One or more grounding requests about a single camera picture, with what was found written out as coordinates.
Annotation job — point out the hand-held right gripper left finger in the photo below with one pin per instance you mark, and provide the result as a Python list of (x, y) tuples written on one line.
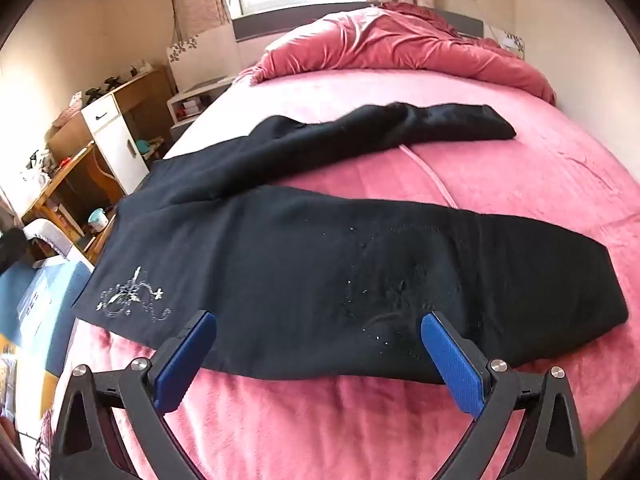
[(184, 366)]

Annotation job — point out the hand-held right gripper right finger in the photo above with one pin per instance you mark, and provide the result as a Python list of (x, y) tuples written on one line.
[(451, 366)]

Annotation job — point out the black pants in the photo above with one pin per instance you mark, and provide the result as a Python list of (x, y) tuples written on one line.
[(300, 260)]

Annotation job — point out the blue box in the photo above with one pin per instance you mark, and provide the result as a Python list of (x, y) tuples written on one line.
[(47, 300)]

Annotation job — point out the teal cup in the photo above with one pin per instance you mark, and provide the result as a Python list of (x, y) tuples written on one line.
[(98, 220)]

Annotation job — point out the pink bed cover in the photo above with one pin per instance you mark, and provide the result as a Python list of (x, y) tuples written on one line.
[(500, 185)]

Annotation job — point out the wooden desk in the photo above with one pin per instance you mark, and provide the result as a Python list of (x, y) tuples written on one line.
[(75, 185)]

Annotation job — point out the white cabinet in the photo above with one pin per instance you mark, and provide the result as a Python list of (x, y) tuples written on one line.
[(117, 145)]

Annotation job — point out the white nightstand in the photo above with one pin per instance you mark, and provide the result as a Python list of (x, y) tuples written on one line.
[(197, 102)]

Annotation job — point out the white floral box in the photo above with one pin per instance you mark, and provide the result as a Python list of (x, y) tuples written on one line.
[(195, 55)]

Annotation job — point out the red puffy jacket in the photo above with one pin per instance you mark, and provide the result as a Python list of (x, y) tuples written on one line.
[(400, 45)]

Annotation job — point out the grey headboard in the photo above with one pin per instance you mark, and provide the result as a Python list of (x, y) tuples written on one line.
[(260, 27)]

